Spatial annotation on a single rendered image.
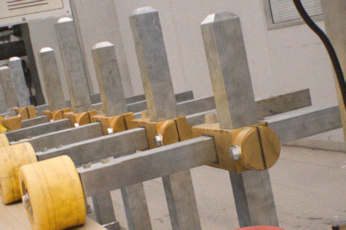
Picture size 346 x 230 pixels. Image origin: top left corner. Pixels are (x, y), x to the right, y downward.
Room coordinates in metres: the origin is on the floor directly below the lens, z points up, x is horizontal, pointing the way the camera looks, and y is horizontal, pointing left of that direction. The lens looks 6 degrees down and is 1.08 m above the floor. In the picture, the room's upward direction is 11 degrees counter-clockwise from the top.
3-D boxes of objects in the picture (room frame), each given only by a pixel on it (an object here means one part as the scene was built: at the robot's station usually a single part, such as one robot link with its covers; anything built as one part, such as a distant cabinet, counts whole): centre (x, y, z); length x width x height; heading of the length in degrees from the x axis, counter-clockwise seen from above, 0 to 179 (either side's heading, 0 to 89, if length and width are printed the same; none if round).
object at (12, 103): (2.46, 0.53, 0.87); 0.04 x 0.04 x 0.48; 20
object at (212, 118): (0.89, -0.05, 0.98); 0.02 x 0.02 x 0.01
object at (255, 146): (0.84, -0.07, 0.95); 0.14 x 0.06 x 0.05; 20
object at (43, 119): (1.83, 0.20, 0.95); 0.36 x 0.03 x 0.03; 110
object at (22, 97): (2.23, 0.45, 0.89); 0.04 x 0.04 x 0.48; 20
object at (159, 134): (1.08, 0.02, 0.95); 0.14 x 0.06 x 0.05; 20
